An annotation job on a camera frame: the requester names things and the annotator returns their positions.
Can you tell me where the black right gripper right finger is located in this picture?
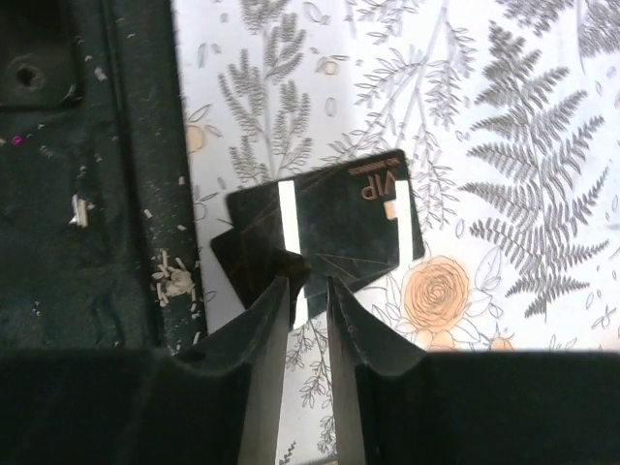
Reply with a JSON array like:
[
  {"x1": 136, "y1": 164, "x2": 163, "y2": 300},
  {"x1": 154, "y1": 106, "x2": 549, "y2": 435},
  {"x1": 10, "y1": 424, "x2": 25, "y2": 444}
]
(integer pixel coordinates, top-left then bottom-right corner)
[{"x1": 327, "y1": 278, "x2": 619, "y2": 464}]

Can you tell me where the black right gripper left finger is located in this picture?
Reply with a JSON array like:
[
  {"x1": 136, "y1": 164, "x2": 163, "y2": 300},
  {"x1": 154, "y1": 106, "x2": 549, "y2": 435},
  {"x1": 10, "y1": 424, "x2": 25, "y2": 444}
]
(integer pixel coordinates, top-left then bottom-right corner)
[{"x1": 1, "y1": 277, "x2": 290, "y2": 464}]

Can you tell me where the black credit card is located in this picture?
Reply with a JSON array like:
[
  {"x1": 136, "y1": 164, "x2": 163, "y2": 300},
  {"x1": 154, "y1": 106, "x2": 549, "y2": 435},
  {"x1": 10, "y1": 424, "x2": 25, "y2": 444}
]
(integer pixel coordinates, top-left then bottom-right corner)
[
  {"x1": 210, "y1": 229, "x2": 311, "y2": 320},
  {"x1": 226, "y1": 149, "x2": 424, "y2": 293}
]

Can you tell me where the floral patterned table mat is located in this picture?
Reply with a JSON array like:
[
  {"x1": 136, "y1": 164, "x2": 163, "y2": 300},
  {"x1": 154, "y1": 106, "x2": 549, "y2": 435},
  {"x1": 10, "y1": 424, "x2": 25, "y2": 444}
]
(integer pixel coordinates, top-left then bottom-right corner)
[{"x1": 173, "y1": 1, "x2": 619, "y2": 464}]

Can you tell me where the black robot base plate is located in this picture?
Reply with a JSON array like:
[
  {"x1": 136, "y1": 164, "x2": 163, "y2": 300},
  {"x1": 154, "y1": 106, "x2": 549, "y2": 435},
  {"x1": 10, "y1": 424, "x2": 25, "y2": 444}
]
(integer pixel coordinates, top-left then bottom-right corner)
[{"x1": 1, "y1": 1, "x2": 206, "y2": 353}]

